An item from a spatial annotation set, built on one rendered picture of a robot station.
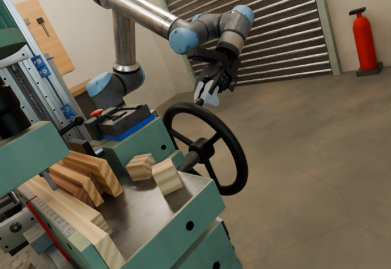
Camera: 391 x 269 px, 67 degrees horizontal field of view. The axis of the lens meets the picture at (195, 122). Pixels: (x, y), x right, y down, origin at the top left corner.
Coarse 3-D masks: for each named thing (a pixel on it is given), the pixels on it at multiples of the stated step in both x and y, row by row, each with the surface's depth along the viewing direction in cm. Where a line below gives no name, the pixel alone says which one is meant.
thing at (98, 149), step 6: (72, 144) 64; (78, 144) 60; (84, 144) 59; (102, 144) 65; (78, 150) 63; (84, 150) 59; (90, 150) 60; (96, 150) 64; (102, 150) 65; (96, 156) 61
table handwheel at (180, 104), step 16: (176, 112) 75; (192, 112) 70; (208, 112) 68; (224, 128) 67; (176, 144) 89; (192, 144) 77; (208, 144) 74; (192, 160) 75; (208, 160) 79; (240, 160) 68; (240, 176) 70; (224, 192) 79
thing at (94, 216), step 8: (40, 184) 64; (64, 192) 55; (64, 200) 52; (72, 200) 50; (80, 208) 46; (88, 208) 45; (88, 216) 43; (96, 216) 42; (96, 224) 42; (104, 224) 43; (112, 232) 44
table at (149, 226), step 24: (144, 192) 52; (192, 192) 46; (216, 192) 47; (120, 216) 48; (144, 216) 45; (168, 216) 43; (192, 216) 44; (216, 216) 47; (120, 240) 42; (144, 240) 40; (168, 240) 41; (192, 240) 44; (144, 264) 39; (168, 264) 41
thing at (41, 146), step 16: (32, 128) 52; (48, 128) 51; (0, 144) 49; (16, 144) 48; (32, 144) 49; (48, 144) 51; (64, 144) 53; (0, 160) 47; (16, 160) 48; (32, 160) 50; (48, 160) 51; (0, 176) 47; (16, 176) 48; (32, 176) 50; (0, 192) 47
